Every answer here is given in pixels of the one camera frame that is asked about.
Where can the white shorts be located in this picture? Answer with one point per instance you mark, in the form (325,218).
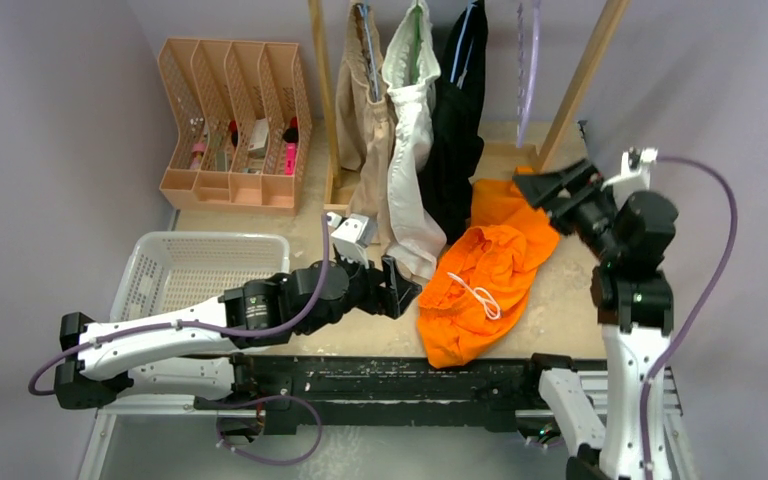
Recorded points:
(418,239)

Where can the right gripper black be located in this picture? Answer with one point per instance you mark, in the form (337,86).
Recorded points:
(580,178)

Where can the peach plastic file organizer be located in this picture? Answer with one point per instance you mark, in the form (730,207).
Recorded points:
(216,89)

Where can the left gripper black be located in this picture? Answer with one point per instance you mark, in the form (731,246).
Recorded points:
(380,300)

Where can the light blue hanger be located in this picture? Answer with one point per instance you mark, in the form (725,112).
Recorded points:
(455,68)

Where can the pink marker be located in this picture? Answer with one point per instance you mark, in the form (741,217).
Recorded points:
(290,158)

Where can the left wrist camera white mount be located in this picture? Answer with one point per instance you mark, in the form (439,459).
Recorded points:
(351,236)

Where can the beige shorts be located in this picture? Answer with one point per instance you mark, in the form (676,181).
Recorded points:
(365,129)

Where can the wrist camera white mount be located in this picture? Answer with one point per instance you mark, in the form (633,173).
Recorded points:
(351,236)
(635,173)

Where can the orange shorts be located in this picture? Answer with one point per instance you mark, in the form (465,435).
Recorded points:
(481,287)

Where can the white small box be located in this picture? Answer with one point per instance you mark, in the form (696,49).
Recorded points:
(258,139)

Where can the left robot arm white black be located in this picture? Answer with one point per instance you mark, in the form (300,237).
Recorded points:
(104,362)

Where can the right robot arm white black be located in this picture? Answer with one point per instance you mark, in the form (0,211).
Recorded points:
(627,227)

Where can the lilac plastic hanger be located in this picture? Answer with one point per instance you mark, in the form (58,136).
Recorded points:
(528,61)

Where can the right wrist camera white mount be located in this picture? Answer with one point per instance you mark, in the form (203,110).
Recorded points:
(635,173)

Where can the green hanger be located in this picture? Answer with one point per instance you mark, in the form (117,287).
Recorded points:
(415,17)

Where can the white plastic perforated basket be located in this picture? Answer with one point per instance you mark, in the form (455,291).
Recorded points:
(170,270)

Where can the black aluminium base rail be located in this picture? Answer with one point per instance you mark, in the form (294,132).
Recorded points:
(498,395)

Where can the black shorts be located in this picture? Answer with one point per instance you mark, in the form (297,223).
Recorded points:
(444,181)

